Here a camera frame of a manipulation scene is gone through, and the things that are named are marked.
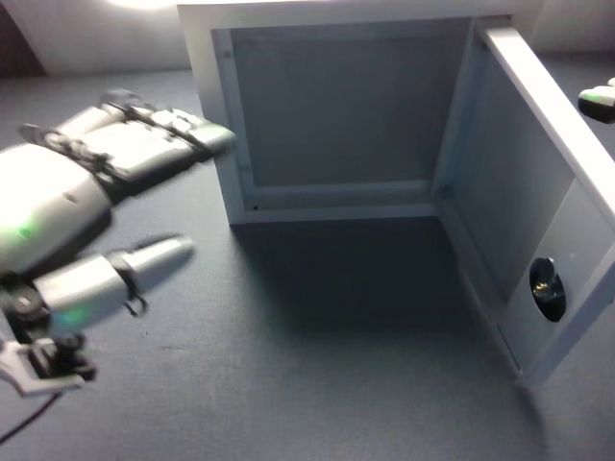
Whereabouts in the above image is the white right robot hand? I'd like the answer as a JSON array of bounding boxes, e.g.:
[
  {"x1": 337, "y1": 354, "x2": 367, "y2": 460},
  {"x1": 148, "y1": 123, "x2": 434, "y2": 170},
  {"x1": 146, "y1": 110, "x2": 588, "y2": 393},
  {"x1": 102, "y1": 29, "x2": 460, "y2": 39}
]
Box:
[{"x1": 578, "y1": 78, "x2": 615, "y2": 124}]

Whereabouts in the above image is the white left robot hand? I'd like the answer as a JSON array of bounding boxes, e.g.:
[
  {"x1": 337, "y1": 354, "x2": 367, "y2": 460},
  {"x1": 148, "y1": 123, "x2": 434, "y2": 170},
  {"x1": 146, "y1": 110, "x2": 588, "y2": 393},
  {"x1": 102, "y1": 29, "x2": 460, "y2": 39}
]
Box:
[{"x1": 0, "y1": 88, "x2": 237, "y2": 338}]

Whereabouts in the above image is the white cabinet door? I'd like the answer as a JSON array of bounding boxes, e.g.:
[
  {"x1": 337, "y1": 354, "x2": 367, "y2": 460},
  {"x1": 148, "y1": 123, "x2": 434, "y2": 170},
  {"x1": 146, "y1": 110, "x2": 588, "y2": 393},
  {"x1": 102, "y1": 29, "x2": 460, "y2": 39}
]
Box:
[{"x1": 430, "y1": 26, "x2": 615, "y2": 388}]

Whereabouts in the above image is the round door lock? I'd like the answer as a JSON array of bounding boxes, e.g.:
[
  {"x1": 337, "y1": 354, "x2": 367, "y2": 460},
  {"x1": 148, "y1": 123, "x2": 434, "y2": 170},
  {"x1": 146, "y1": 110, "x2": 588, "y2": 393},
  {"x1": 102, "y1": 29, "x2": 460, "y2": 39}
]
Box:
[{"x1": 528, "y1": 256, "x2": 568, "y2": 324}]

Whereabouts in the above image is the white cabinet frame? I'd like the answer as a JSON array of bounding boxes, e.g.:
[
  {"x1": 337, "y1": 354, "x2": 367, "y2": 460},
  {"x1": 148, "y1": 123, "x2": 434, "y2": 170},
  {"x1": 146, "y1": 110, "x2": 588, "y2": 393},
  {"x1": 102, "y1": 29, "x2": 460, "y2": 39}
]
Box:
[{"x1": 176, "y1": 0, "x2": 544, "y2": 228}]

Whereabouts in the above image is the grey table cloth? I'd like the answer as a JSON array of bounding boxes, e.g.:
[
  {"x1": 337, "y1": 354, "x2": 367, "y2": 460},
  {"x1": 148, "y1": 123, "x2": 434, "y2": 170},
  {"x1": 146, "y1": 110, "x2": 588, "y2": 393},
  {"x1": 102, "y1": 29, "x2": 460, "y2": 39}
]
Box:
[{"x1": 0, "y1": 47, "x2": 615, "y2": 461}]

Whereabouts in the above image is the thin black cable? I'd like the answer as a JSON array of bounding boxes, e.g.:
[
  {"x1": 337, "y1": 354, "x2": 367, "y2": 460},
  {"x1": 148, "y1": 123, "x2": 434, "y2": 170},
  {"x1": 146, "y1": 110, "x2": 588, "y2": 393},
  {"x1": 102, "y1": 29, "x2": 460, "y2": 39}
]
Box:
[{"x1": 0, "y1": 391, "x2": 64, "y2": 442}]

